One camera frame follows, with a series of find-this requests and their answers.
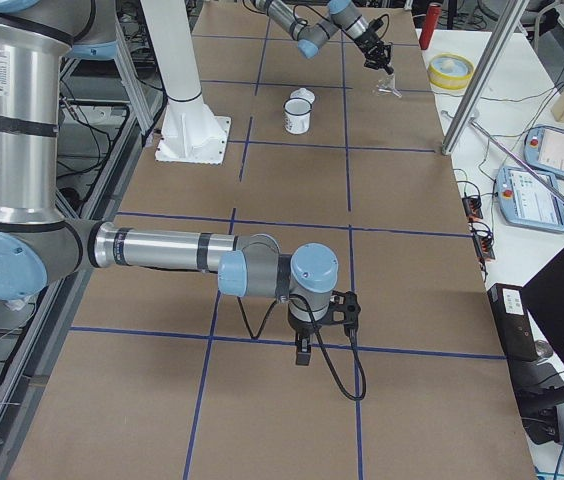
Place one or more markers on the clear glass funnel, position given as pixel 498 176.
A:
pixel 386 85

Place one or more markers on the yellow tape roll with dish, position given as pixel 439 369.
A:
pixel 450 71

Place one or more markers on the red cylinder tube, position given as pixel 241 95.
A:
pixel 429 26

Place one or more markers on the white enamel mug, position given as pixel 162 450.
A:
pixel 297 112

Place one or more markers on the orange black connector block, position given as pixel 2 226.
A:
pixel 473 207

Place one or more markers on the near teach pendant tablet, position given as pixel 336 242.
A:
pixel 524 202

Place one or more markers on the teach pendant tablet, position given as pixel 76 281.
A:
pixel 544 149
pixel 524 202

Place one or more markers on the far teach pendant tablet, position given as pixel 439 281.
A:
pixel 544 149

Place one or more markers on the black desktop box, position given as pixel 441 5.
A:
pixel 512 322

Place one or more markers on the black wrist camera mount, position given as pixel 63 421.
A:
pixel 343 310

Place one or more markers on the aluminium frame post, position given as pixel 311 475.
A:
pixel 494 48

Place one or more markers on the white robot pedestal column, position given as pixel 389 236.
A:
pixel 190 131

